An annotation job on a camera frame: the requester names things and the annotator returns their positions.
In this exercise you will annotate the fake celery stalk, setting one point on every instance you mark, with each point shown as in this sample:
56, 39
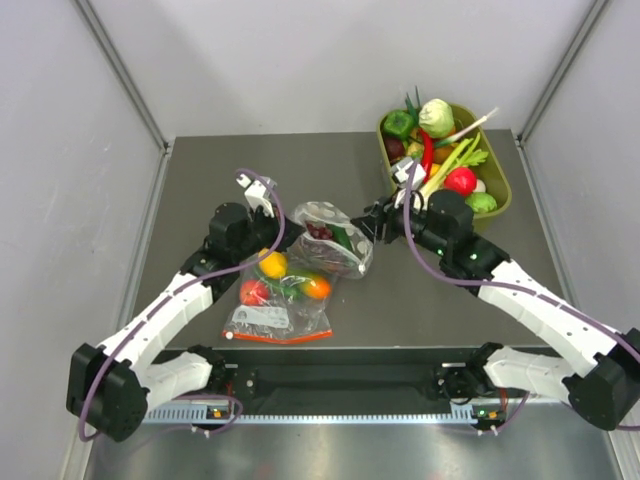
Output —
466, 154

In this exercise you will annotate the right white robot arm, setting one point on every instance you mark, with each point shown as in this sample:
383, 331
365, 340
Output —
595, 368

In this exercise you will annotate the polka dot zip bag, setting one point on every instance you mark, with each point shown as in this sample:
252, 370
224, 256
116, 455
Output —
348, 254

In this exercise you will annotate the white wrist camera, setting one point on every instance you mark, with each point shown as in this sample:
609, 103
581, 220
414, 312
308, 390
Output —
257, 195
408, 176

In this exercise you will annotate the fake red chili pepper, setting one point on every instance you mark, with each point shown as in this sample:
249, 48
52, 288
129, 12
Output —
428, 154

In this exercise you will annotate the fake green lettuce head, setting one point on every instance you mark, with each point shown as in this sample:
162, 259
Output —
481, 203

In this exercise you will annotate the fake red radish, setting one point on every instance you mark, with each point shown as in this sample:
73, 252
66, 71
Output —
461, 180

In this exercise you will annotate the fake pale green cabbage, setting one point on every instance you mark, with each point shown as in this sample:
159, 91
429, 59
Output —
436, 118

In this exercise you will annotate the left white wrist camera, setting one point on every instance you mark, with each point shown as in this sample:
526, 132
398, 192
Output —
257, 195

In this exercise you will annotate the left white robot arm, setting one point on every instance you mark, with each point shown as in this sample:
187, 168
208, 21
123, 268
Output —
112, 386

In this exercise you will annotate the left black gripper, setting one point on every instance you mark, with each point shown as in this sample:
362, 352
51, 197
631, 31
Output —
274, 223

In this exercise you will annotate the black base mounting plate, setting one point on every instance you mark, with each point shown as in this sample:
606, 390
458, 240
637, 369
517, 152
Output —
359, 380

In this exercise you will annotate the fake dark red onion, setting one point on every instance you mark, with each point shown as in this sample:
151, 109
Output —
394, 148

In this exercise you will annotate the fake orange mango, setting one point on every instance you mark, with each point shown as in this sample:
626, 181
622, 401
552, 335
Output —
316, 287

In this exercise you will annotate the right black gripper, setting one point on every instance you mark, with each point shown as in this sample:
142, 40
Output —
375, 217

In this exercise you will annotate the clear bag orange zipper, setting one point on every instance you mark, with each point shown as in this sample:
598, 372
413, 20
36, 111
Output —
280, 321

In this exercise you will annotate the fake purple grapes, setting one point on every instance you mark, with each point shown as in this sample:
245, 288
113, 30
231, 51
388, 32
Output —
319, 231

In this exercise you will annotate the fake green cucumber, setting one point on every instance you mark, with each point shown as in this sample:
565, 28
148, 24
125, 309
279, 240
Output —
291, 287

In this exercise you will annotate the white slotted cable duct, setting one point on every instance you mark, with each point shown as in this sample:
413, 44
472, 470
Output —
209, 413

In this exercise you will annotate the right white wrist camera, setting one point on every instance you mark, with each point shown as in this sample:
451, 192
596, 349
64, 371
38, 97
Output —
408, 176

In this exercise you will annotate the fake yellow lemon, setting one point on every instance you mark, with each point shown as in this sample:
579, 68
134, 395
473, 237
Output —
274, 266

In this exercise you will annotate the olive green plastic bin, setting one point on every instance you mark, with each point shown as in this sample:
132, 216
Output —
490, 175

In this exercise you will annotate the fake red apple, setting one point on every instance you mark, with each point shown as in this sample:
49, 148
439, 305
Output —
254, 293

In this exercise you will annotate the fake green bell pepper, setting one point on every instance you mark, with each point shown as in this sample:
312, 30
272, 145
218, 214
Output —
398, 124

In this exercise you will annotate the fake spring onion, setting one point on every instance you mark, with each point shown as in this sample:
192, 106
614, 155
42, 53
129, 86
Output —
460, 134

